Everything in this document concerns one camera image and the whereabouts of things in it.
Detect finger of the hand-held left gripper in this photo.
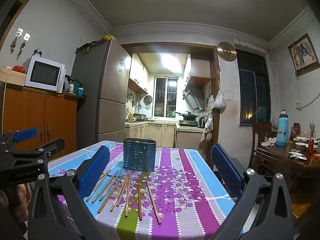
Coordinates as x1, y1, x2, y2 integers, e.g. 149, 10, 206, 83
0, 127, 38, 153
7, 137, 65, 164

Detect person's left forearm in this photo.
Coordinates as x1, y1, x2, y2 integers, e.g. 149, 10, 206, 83
0, 202, 28, 240

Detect wooden side table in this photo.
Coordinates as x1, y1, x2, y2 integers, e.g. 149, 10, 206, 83
255, 140, 320, 220

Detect black wok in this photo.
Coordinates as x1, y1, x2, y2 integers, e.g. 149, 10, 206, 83
174, 112, 198, 120

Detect dark wooden chair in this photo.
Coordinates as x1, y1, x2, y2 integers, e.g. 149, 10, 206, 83
250, 122, 273, 170

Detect steel range hood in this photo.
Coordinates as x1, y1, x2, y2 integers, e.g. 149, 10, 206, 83
182, 84, 204, 112

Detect wall cabinet above hood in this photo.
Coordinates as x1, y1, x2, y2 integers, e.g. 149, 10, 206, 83
184, 55, 213, 88

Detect set of wooden chopsticks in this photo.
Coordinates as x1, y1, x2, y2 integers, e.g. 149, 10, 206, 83
86, 169, 162, 225

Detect blue thermos flask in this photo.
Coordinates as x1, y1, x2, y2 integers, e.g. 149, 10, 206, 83
275, 109, 289, 147

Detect dark room window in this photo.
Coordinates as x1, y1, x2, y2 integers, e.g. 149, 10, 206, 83
236, 49, 272, 127

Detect orange wooden cabinet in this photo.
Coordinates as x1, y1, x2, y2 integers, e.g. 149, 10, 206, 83
0, 82, 87, 160

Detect beige wall cabinets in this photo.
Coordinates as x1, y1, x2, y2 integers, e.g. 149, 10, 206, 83
128, 54, 150, 94

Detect hanging bags at doorway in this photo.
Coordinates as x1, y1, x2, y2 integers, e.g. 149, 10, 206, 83
200, 114, 214, 143

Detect blue perforated utensil holder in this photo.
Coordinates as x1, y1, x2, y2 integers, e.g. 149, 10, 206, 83
123, 137, 157, 173

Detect framed elephant picture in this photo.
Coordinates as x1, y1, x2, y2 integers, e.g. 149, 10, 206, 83
287, 33, 320, 75

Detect white wall cable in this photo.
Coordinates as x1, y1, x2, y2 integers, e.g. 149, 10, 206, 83
296, 76, 320, 110

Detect crumpled white cloth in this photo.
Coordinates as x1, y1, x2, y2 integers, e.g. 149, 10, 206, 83
261, 137, 277, 147

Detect white microwave oven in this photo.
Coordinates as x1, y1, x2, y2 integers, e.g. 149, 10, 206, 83
24, 56, 66, 93

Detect silver refrigerator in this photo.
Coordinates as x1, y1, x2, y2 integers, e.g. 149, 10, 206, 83
71, 39, 132, 143

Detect beige kitchen base cabinets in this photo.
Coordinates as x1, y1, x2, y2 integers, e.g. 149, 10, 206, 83
124, 120, 208, 148

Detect floral striped tablecloth table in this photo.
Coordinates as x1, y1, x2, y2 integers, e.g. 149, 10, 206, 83
47, 140, 250, 240

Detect person's left hand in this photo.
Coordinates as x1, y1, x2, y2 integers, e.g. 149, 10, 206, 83
0, 183, 30, 223

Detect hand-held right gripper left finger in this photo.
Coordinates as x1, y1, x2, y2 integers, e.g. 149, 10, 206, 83
27, 145, 118, 240

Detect kitchen ceiling light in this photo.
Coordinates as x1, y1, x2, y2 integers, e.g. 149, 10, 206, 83
161, 54, 184, 68

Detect barred kitchen window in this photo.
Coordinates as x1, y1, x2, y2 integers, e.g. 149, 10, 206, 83
153, 76, 178, 117

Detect white hanging plastic bag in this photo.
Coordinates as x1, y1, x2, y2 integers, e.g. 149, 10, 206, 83
214, 90, 227, 109

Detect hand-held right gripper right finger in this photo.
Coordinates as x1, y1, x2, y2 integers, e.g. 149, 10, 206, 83
205, 144, 294, 240

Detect red jar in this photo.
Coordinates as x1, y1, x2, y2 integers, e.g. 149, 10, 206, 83
291, 122, 300, 140

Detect wall hook with keys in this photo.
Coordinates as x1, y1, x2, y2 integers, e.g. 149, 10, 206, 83
10, 27, 24, 54
17, 33, 31, 60

